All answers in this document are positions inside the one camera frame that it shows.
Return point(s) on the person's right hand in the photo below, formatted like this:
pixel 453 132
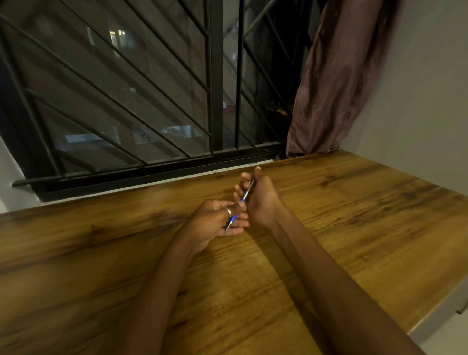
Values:
pixel 265 203

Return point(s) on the person's left hand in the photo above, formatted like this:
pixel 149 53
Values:
pixel 206 223

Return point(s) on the person's right thumb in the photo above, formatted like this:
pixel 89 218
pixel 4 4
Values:
pixel 258 173

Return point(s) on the person's left fingers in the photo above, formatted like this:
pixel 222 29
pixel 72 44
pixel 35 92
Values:
pixel 237 223

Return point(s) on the blue and silver pen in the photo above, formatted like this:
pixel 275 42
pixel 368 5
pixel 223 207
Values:
pixel 245 195

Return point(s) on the person's left forearm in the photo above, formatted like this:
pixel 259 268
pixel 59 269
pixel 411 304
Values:
pixel 157 292

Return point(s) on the person's right forearm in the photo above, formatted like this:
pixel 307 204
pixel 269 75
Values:
pixel 329 289

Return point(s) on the mauve curtain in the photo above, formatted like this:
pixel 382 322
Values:
pixel 336 80

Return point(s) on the black metal window grille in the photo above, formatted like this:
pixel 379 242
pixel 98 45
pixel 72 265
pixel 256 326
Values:
pixel 120 84

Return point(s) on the white cabinet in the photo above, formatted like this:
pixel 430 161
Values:
pixel 444 329

